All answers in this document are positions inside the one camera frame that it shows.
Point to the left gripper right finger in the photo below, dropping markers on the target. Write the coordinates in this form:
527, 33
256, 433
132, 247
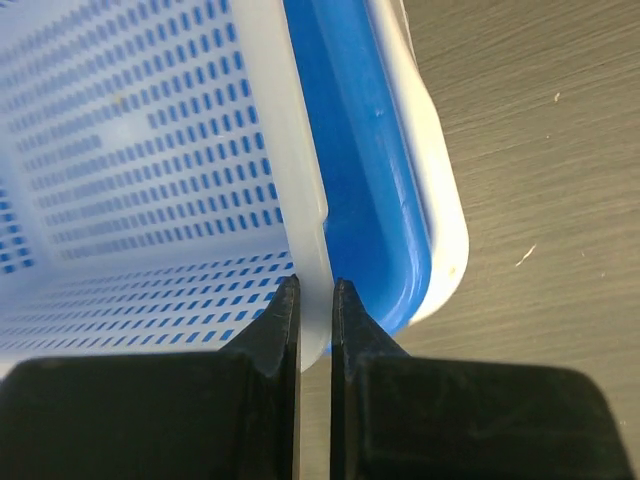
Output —
397, 416

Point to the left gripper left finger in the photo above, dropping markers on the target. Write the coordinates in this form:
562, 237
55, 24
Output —
232, 413

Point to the blue plastic tub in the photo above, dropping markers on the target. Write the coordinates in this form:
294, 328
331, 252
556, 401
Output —
375, 229

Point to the blue perforated basket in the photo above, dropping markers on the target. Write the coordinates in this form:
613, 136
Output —
158, 178

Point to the white plastic tub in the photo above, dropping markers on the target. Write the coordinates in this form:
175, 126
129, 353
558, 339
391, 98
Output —
446, 225

